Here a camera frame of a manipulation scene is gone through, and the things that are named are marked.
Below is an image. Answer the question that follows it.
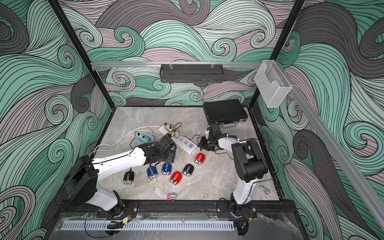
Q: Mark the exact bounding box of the black front mounting rail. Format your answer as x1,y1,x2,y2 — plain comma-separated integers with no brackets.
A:
55,200,299,220

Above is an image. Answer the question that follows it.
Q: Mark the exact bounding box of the green charger on blue socket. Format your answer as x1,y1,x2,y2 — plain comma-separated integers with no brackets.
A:
137,134,152,145

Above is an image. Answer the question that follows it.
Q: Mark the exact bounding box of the red shaver front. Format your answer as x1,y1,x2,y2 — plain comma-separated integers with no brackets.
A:
170,171,183,185

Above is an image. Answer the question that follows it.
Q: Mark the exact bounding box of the black shaver right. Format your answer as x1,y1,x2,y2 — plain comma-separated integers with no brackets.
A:
182,164,195,177

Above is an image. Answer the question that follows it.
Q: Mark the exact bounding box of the black briefcase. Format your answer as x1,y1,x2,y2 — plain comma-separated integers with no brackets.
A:
203,99,248,125

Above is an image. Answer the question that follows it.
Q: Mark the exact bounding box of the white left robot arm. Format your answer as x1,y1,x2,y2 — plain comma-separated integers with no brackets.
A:
64,134,177,217

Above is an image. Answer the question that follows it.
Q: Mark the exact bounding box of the white power cable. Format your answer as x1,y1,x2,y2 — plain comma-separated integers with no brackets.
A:
86,124,160,160

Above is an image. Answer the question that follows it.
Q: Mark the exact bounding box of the white slotted cable duct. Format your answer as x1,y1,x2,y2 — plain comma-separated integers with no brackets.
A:
59,220,235,232

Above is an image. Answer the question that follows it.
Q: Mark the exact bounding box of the blue round power socket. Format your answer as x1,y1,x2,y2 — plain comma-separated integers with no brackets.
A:
137,133,155,145

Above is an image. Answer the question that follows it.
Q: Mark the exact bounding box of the clear acrylic wall holder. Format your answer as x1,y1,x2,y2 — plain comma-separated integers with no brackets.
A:
254,60,292,108

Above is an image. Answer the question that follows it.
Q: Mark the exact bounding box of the white long power strip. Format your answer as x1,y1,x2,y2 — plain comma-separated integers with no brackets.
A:
159,125,197,154

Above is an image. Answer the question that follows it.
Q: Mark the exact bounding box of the black wall shelf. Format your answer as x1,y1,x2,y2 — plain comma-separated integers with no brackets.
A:
160,64,224,84

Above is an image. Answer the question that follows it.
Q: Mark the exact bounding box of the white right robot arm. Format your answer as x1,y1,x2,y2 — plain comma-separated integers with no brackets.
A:
199,124,269,206

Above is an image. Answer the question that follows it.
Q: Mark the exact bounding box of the pink striped small box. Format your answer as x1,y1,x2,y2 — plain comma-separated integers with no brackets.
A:
167,193,177,201

